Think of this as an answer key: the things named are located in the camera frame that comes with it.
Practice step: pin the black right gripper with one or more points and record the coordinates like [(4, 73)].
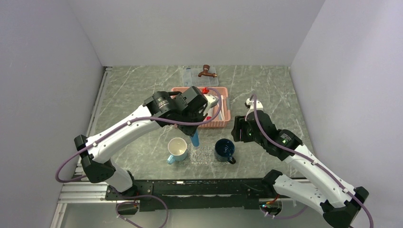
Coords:
[(240, 124)]

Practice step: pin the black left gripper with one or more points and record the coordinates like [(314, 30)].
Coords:
[(188, 131)]

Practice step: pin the blue toothpaste tube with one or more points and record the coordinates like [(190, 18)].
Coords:
[(195, 139)]

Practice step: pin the light blue white mug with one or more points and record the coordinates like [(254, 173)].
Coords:
[(177, 147)]

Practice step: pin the dark blue mug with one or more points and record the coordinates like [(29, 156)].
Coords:
[(224, 150)]

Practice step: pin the clear textured acrylic tray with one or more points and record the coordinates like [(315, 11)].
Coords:
[(203, 156)]

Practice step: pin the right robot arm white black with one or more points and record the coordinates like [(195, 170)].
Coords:
[(337, 201)]

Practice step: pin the pink plastic basket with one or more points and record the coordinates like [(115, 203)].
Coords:
[(214, 123)]

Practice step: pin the clear plastic box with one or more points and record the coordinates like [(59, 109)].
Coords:
[(190, 78)]

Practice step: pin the copper faucet tap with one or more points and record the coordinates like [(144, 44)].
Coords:
[(205, 72)]

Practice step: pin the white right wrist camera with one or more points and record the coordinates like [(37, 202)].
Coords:
[(252, 105)]

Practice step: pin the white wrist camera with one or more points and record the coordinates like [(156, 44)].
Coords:
[(252, 105), (209, 108)]

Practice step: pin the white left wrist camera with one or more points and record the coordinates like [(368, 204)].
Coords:
[(209, 108)]

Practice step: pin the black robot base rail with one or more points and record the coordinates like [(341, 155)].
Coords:
[(198, 194)]

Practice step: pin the aluminium side rail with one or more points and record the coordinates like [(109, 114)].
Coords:
[(83, 191)]

